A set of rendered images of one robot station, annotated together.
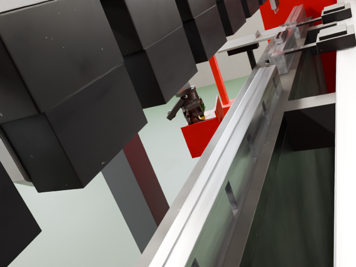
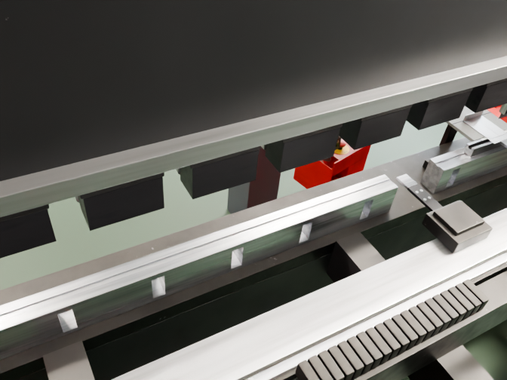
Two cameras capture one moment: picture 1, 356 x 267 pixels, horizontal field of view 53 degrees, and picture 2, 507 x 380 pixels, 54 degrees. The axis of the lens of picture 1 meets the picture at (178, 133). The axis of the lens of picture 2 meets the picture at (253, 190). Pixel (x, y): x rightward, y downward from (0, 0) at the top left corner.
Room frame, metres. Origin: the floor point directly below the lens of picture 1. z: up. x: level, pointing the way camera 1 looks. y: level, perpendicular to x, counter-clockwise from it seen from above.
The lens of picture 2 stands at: (0.09, -0.51, 1.85)
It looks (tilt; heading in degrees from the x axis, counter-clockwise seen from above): 43 degrees down; 27
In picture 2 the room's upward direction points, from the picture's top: 6 degrees clockwise
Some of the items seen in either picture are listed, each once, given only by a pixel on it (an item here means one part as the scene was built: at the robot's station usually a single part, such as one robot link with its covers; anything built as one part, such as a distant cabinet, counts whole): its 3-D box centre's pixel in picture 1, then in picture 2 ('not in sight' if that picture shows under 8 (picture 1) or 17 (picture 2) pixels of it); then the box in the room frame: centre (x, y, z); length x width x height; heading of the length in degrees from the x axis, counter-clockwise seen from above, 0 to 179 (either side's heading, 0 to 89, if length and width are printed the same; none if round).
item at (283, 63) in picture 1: (283, 50); (476, 160); (1.53, -0.56, 0.92); 0.39 x 0.06 x 0.10; 150
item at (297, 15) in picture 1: (296, 20); not in sight; (2.06, -0.86, 0.92); 0.50 x 0.06 x 0.10; 150
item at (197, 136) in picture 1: (205, 125); (331, 160); (1.46, -0.12, 0.75); 0.20 x 0.16 x 0.18; 163
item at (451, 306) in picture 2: not in sight; (397, 334); (0.72, -0.55, 1.02); 0.44 x 0.06 x 0.04; 150
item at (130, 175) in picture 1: (141, 199); (256, 157); (1.72, 0.31, 0.39); 0.18 x 0.18 x 0.78; 64
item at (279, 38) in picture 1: (281, 34); (491, 142); (1.56, -0.58, 0.98); 0.20 x 0.03 x 0.03; 150
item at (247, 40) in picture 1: (249, 39); (462, 112); (1.66, -0.46, 1.00); 0.26 x 0.18 x 0.01; 60
